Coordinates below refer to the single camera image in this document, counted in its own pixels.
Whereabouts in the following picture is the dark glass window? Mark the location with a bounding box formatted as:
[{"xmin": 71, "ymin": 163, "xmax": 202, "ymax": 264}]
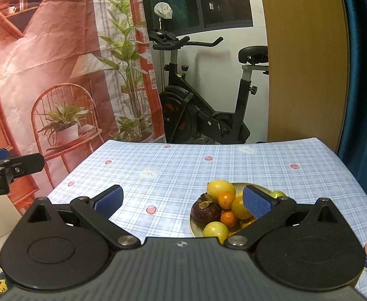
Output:
[{"xmin": 139, "ymin": 0, "xmax": 254, "ymax": 34}]

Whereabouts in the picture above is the printed room scene backdrop cloth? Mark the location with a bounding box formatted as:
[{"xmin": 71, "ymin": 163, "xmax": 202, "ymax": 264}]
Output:
[{"xmin": 0, "ymin": 0, "xmax": 167, "ymax": 217}]

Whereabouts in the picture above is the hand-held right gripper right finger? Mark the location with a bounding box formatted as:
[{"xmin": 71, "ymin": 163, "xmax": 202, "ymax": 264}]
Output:
[{"xmin": 224, "ymin": 185, "xmax": 344, "ymax": 248}]

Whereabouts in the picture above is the orange tangerine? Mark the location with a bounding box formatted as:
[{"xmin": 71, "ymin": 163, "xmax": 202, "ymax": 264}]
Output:
[
  {"xmin": 218, "ymin": 191, "xmax": 236, "ymax": 210},
  {"xmin": 220, "ymin": 210, "xmax": 238, "ymax": 229}
]

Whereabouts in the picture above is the oblong yellow lemon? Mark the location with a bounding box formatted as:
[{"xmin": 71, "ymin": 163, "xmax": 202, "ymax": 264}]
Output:
[{"xmin": 206, "ymin": 180, "xmax": 237, "ymax": 202}]

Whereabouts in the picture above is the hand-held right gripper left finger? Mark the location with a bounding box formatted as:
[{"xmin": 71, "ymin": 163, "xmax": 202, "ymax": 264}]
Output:
[{"xmin": 20, "ymin": 184, "xmax": 141, "ymax": 248}]

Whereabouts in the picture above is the white crumpled cloth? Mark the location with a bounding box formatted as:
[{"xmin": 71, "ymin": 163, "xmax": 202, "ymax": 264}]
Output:
[{"xmin": 154, "ymin": 2, "xmax": 174, "ymax": 20}]

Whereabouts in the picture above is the dark purple mangosteen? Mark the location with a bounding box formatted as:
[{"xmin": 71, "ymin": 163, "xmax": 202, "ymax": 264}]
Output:
[{"xmin": 191, "ymin": 193, "xmax": 222, "ymax": 225}]

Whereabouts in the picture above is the round yellow lemon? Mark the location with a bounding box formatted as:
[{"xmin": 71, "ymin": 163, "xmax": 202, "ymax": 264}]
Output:
[{"xmin": 231, "ymin": 196, "xmax": 257, "ymax": 220}]

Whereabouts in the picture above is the blue plaid tablecloth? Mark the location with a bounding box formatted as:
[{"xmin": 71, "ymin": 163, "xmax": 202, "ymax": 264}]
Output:
[{"xmin": 47, "ymin": 137, "xmax": 367, "ymax": 299}]

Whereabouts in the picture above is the blue curtain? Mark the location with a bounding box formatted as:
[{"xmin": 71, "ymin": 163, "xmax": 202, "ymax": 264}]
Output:
[{"xmin": 337, "ymin": 0, "xmax": 367, "ymax": 215}]

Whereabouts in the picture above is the light wooden board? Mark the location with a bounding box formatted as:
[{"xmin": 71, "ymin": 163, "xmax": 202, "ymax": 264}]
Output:
[{"xmin": 258, "ymin": 0, "xmax": 350, "ymax": 155}]

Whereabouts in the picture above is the black exercise bike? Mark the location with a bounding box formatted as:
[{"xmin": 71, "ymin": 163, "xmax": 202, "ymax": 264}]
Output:
[{"xmin": 148, "ymin": 30, "xmax": 270, "ymax": 146}]

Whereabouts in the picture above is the yellow-green plum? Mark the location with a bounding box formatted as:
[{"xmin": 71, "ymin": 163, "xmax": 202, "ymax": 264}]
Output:
[{"xmin": 202, "ymin": 221, "xmax": 229, "ymax": 238}]

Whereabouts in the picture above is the beige round plate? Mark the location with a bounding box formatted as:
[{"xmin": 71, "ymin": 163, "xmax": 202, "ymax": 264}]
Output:
[{"xmin": 189, "ymin": 182, "xmax": 288, "ymax": 239}]

